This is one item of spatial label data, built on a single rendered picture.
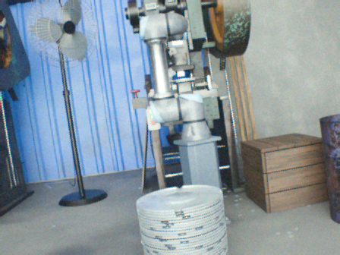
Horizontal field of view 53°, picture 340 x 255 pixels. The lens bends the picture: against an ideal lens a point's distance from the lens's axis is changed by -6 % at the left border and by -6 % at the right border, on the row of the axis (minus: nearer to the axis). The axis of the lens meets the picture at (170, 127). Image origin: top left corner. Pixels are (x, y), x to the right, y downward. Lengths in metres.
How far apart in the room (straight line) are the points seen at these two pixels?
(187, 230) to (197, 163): 0.71
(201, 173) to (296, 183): 0.53
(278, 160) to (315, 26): 2.55
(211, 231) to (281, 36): 3.16
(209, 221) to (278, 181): 0.87
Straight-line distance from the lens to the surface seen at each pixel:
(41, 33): 2.70
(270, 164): 1.92
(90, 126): 3.78
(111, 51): 3.79
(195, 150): 1.76
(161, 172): 2.35
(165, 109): 1.77
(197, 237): 1.13
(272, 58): 4.00
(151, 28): 1.78
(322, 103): 4.20
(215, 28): 2.97
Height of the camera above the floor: 0.66
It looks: 4 degrees down
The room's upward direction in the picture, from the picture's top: 8 degrees counter-clockwise
